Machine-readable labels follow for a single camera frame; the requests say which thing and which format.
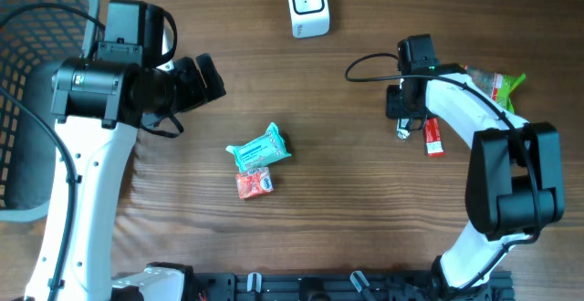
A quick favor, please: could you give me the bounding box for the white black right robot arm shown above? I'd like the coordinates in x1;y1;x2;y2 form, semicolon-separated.
387;35;565;300

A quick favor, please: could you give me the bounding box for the orange snack packet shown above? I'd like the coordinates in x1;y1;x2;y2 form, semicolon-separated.
235;167;274;200

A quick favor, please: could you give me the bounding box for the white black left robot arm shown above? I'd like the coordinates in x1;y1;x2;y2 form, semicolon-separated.
25;0;225;300

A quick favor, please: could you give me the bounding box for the red coffee stick sachet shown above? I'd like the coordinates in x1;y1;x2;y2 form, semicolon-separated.
423;118;445;157

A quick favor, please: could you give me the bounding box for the white barcode scanner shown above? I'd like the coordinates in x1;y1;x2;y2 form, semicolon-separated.
287;0;330;38

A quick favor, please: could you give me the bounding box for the grey plastic shopping basket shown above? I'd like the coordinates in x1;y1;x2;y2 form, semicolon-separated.
1;0;99;223

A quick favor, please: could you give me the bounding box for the green candy bag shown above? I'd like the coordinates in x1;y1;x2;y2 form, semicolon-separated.
463;65;527;113

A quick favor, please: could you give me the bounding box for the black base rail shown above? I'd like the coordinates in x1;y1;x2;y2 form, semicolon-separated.
185;271;516;301

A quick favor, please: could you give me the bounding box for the teal tissue pack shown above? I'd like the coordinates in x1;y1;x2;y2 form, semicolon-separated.
225;122;291;172

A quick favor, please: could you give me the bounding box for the green white gum pack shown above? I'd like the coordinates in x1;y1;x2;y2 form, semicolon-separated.
396;118;412;140

